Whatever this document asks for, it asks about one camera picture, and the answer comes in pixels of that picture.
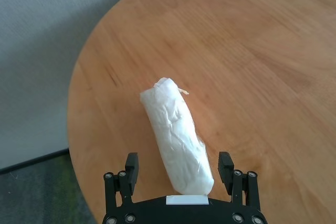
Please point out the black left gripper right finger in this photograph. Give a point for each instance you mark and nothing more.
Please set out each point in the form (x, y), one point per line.
(231, 179)

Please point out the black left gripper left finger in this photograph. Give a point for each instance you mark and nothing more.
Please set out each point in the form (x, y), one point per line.
(128, 179)

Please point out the white plastic-wrapped sandbag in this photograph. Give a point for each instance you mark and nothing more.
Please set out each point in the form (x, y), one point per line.
(178, 140)

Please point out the black floor baseboard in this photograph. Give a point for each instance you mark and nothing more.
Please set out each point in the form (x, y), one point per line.
(34, 160)

